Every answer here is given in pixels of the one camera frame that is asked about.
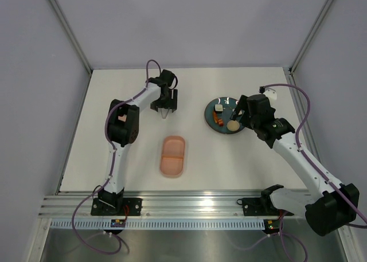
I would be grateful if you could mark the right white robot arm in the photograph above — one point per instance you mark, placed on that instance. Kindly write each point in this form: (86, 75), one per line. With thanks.
(330, 204)

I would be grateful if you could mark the left aluminium frame post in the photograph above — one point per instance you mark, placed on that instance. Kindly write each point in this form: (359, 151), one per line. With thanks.
(62, 19)

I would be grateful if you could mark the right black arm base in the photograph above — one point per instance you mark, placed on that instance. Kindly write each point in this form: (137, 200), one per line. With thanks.
(258, 207)

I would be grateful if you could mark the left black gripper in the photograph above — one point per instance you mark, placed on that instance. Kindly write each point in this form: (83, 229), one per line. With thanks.
(171, 103)

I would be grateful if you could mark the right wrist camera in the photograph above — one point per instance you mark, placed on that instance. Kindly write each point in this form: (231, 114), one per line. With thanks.
(268, 92)

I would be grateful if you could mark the aluminium mounting rail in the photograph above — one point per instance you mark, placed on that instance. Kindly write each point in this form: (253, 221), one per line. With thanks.
(155, 204)

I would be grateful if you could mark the long brown sausage piece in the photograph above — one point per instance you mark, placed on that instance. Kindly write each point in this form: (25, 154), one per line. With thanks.
(215, 117)

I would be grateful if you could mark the aluminium frame post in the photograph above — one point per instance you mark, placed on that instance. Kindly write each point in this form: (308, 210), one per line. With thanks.
(62, 19)
(316, 26)

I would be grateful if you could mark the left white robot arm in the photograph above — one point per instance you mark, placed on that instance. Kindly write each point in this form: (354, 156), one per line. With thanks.
(121, 130)

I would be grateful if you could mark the beige steamed bun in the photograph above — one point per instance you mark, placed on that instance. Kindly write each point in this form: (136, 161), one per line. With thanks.
(233, 125)

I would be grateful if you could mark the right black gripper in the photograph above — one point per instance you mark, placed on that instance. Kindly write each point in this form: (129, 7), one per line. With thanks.
(241, 105)

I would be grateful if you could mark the white cat paw tongs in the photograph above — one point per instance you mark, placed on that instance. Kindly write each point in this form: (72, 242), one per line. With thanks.
(164, 113)

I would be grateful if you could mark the blue ceramic plate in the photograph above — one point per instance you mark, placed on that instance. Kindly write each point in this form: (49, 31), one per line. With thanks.
(229, 104)

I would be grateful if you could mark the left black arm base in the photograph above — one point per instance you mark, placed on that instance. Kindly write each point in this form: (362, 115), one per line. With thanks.
(127, 207)

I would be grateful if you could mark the right aluminium frame post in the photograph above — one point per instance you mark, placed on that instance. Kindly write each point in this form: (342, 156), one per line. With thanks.
(316, 26)

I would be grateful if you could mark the cucumber sushi roll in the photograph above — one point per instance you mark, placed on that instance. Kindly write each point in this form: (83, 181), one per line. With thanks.
(218, 108)

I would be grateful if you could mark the white slotted cable duct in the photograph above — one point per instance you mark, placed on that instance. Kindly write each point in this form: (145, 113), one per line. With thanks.
(159, 224)

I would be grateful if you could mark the pink lunch box lid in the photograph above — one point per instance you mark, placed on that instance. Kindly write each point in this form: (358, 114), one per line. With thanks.
(122, 118)

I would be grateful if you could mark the pink divided lunch box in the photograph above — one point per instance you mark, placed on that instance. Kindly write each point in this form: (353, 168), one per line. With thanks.
(172, 156)

